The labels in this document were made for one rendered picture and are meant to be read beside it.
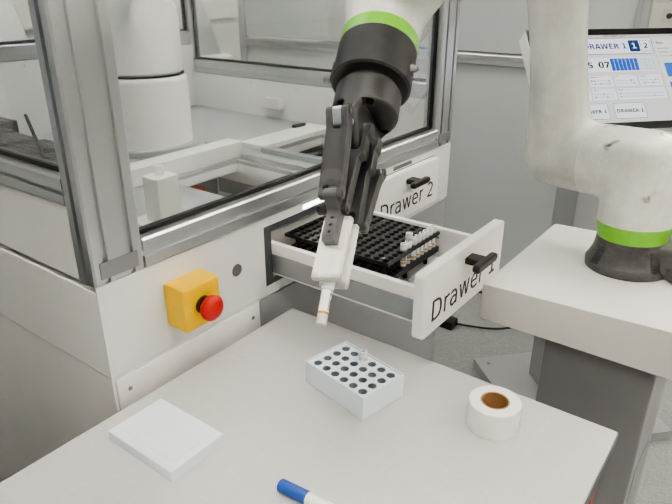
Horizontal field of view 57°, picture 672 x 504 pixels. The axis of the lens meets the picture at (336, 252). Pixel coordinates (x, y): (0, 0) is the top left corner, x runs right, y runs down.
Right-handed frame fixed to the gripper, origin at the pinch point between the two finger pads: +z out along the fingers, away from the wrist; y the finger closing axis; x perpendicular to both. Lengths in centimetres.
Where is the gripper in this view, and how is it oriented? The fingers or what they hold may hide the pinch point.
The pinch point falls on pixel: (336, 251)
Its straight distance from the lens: 61.5
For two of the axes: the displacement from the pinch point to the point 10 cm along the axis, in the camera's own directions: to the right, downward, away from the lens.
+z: -1.9, 9.0, -4.0
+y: -3.7, -4.4, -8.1
